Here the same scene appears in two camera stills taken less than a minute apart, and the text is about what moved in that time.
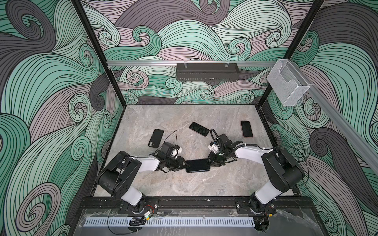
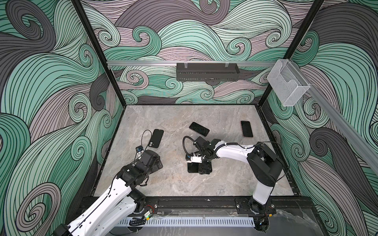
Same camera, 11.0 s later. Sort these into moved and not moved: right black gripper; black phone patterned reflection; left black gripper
Moved: right black gripper; left black gripper
Not moved: black phone patterned reflection
